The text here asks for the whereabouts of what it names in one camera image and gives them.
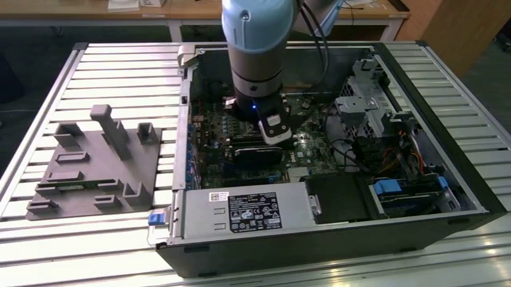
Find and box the black graphics card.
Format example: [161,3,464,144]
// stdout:
[233,145,285,166]

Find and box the green motherboard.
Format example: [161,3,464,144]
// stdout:
[189,95,346,191]

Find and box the silver chipset heatsink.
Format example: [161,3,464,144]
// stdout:
[286,167,310,182]

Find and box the perforated metal drive cage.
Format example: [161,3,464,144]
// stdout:
[333,58,420,138]

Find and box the grey power supply unit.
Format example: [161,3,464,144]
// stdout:
[169,181,320,242]

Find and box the blue disk carrier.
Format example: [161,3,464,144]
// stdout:
[372,178,402,197]

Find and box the grey parts rack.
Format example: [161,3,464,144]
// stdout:
[24,103,164,221]

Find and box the blue plastic clip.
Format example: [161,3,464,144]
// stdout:
[146,210,168,227]

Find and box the black open PC case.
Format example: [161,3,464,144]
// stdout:
[153,41,508,277]

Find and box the green RAM stick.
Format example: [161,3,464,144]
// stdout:
[53,181,100,191]

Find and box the wooden cabinet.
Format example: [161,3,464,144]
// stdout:
[398,0,511,78]

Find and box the wooden desk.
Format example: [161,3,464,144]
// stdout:
[0,0,412,42]

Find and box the black bin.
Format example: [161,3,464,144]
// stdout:
[0,50,22,105]

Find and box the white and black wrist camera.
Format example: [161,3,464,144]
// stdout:
[257,115,292,146]

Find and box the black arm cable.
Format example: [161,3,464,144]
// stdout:
[297,4,330,92]

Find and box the black internal cable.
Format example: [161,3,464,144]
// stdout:
[326,138,376,175]

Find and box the orange yellow wire bundle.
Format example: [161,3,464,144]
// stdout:
[374,149,424,176]

